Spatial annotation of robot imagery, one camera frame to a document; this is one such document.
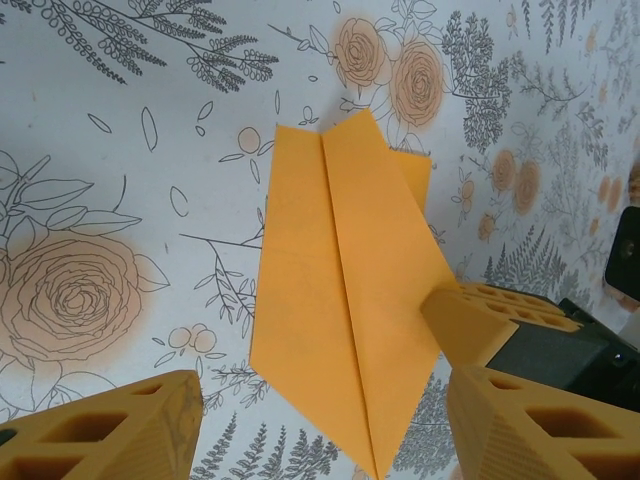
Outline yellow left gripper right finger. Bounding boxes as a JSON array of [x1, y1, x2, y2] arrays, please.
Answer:
[[446, 364, 640, 480]]

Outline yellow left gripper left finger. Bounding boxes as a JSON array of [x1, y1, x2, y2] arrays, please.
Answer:
[[0, 369, 204, 480]]

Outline orange paper sheet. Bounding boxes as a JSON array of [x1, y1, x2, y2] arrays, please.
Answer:
[[248, 108, 459, 480]]

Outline floral print table mat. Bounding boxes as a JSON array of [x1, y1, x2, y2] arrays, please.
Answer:
[[0, 0, 640, 480]]

